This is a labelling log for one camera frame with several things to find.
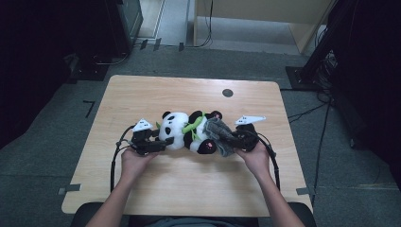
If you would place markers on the dark curtain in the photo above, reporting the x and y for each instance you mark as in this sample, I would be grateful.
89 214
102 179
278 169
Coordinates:
28 63
372 78

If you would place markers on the person's dark clothing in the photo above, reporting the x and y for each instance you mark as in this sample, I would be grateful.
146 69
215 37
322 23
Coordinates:
195 222

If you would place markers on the person's right hand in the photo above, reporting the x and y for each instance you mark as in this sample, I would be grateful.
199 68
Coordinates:
258 160

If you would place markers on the panda plush toy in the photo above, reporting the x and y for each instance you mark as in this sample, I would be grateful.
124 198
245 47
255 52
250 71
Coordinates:
176 129

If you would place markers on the black chair armrest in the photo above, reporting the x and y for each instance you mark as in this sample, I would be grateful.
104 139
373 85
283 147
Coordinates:
305 216
82 216

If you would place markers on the black cabinet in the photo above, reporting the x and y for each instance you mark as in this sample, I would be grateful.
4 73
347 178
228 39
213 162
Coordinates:
124 25

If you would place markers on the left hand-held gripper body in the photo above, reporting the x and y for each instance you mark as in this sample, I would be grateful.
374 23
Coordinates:
143 140

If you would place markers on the grey cloth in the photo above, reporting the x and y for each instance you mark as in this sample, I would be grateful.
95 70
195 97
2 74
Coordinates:
219 130

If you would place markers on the black metal stand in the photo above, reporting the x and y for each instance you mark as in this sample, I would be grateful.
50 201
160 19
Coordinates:
318 47

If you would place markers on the light wooden furniture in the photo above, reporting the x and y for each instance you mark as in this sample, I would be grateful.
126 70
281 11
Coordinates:
252 8

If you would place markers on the round dark table grommet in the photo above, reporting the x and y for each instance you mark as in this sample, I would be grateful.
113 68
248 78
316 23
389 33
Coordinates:
227 93

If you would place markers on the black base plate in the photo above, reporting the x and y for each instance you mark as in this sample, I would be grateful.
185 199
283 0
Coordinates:
90 71

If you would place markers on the grey tape strip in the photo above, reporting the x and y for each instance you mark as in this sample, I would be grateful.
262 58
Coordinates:
305 190
71 188

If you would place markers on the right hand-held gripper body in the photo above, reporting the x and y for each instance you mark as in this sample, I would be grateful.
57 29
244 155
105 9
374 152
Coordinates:
249 137

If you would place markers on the person's left hand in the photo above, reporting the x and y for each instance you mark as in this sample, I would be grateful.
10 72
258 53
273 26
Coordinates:
134 165

